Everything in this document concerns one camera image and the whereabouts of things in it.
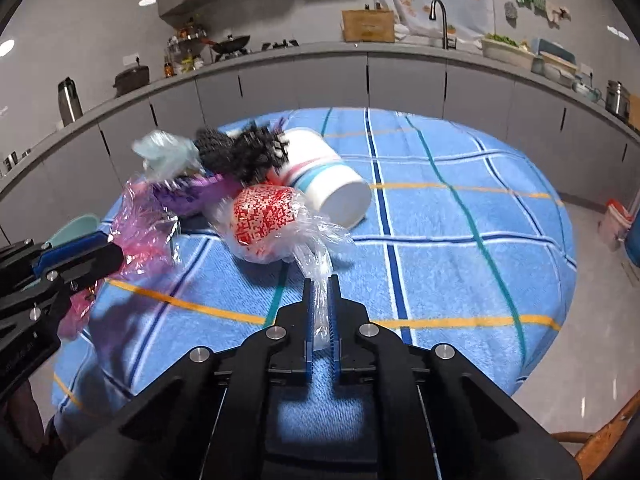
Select black kitchen faucet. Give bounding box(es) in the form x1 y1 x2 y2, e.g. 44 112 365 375
429 0 457 51

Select steel thermos jug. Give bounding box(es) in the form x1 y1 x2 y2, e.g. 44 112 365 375
57 77 84 127

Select black foam net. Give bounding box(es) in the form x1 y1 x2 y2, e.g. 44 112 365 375
194 119 291 189

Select wooden box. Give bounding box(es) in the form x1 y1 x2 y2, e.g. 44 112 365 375
341 8 396 43

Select pale green plastic bag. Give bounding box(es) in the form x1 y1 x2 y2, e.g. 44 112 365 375
131 130 206 184

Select blue plaid blanket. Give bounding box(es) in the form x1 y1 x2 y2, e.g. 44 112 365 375
50 106 579 461

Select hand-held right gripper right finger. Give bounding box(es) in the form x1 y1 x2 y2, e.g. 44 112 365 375
330 276 583 480

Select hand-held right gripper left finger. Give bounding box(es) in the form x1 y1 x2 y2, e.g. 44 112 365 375
52 278 314 480

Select white striped plastic jar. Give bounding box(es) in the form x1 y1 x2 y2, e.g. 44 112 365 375
272 127 372 228

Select red and white floor bin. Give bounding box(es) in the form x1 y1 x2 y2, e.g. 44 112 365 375
597 198 634 251

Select white basin with vegetables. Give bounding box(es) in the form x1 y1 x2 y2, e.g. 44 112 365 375
481 33 536 66

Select beige hanging cloth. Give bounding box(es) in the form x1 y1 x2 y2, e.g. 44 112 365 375
545 0 572 24

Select black gas stove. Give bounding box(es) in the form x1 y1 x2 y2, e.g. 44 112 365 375
212 38 301 64

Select blue lidded plastic container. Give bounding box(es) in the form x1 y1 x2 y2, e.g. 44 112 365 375
531 37 579 79

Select metal spice rack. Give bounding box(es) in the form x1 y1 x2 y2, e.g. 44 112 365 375
164 21 209 77

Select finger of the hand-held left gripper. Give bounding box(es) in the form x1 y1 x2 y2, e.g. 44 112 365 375
31 232 112 277
27 243 124 324

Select clear glass container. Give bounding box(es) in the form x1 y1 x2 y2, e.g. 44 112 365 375
574 79 602 104

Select purple plastic bag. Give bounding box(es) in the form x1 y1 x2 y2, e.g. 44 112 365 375
150 172 244 219

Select black wok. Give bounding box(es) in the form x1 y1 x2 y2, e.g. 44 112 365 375
207 35 251 57

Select grey kitchen counter cabinets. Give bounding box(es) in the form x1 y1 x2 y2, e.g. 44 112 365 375
0 41 640 241

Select dark rice cooker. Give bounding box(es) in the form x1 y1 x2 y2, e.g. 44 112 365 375
114 64 151 99

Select dark red cloth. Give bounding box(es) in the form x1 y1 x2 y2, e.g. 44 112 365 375
0 382 67 468

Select steel pot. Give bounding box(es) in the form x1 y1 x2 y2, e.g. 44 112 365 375
605 80 632 116

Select wooden chair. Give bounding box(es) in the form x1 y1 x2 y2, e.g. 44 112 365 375
550 392 640 480

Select pink cellophane wrap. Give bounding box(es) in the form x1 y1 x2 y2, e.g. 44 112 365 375
56 177 182 343

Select red patterned item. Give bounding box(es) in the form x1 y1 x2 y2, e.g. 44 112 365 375
207 183 357 351

